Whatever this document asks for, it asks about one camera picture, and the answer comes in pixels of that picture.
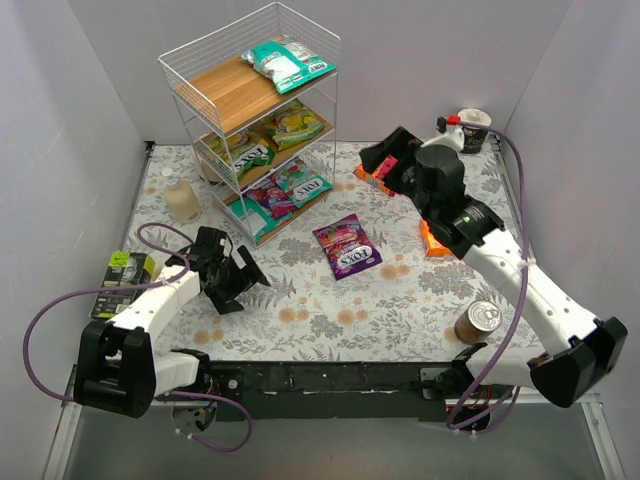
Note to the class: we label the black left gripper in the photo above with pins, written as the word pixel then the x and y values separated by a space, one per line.
pixel 232 279

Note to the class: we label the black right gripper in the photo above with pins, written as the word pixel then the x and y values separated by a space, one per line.
pixel 400 163

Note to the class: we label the red orange candy box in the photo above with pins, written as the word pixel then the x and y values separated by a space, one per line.
pixel 376 179

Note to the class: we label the teal mint candy bag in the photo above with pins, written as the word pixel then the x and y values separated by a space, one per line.
pixel 288 63
pixel 254 217

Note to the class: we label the purple Fox's berries candy bag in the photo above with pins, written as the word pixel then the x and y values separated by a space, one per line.
pixel 347 247
pixel 272 198

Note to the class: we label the teal Fox's fruit candy bag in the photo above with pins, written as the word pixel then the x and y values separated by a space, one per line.
pixel 300 182

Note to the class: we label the green yellow Fox's candy bag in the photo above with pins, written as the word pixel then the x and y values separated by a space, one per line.
pixel 239 152
pixel 292 124

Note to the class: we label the white wire wooden shelf rack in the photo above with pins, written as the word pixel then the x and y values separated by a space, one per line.
pixel 218 93

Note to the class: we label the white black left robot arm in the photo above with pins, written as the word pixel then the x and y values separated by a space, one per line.
pixel 117 369

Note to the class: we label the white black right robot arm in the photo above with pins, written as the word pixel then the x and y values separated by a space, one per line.
pixel 579 348

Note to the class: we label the floral patterned table mat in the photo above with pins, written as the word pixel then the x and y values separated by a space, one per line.
pixel 403 309

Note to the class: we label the cream liquid bottle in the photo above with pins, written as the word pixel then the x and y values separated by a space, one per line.
pixel 180 197

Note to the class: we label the black green product box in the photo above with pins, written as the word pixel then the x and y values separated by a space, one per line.
pixel 124 269

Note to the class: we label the metal tin can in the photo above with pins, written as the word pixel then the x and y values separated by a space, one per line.
pixel 478 322

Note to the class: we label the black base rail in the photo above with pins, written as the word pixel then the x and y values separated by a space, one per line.
pixel 272 390

